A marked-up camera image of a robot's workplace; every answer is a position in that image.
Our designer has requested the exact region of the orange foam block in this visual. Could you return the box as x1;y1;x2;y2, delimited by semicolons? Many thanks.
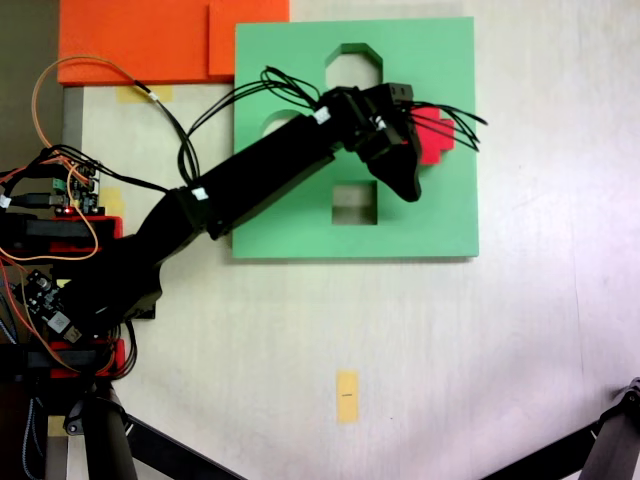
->
57;0;291;85

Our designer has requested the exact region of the green controller circuit board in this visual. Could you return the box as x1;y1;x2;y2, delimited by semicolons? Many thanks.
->
49;159;106;217

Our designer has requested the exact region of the black forearm servo cable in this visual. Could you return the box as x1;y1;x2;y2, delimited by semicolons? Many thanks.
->
177;65;324;185

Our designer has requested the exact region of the green shape sorter board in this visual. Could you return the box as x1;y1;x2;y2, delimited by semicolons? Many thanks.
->
231;16;480;261

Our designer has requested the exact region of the red cross columnar block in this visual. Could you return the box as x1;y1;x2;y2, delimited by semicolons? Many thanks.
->
413;104;456;166

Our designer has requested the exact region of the red and black table clamp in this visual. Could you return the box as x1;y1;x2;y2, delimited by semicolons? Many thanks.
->
0;212;125;255
0;337;127;384

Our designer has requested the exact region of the blue white braided cable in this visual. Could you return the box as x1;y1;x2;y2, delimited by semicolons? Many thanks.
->
22;397;46;479

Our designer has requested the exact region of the black board servo cable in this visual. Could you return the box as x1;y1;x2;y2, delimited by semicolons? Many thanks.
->
27;144;174;194

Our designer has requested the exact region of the yellow tape marker with line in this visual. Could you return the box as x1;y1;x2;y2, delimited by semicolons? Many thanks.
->
336;369;361;425

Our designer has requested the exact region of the black converter circuit board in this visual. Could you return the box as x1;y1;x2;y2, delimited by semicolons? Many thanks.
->
19;269;85;347

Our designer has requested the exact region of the black base servo cable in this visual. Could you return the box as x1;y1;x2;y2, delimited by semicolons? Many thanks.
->
117;322;140;377

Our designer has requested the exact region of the thin orange wire loop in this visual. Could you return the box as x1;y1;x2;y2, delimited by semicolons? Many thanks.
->
31;54;144;169

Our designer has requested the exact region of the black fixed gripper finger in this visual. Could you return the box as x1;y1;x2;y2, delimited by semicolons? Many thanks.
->
369;82;415;106

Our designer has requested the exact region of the black gripper servo cable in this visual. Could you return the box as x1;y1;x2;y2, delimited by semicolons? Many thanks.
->
397;102;489;154

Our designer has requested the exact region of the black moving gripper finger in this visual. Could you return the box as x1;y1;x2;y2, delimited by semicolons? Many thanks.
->
367;142;424;204

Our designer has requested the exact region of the black cable with white tag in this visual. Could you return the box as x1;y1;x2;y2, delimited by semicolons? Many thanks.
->
133;79;201;185

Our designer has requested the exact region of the black USB cable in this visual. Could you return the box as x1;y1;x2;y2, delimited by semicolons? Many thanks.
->
0;192;69;209

